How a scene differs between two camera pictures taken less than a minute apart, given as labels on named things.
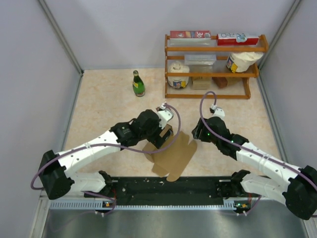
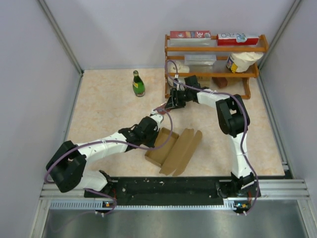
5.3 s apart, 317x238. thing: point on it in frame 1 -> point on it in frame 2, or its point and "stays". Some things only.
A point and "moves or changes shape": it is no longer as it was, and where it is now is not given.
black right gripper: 198,132 -> 173,103
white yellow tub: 179,82 stays
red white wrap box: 224,39 stays
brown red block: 221,82 stays
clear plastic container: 199,59 stays
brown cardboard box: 173,160 moves or changes shape
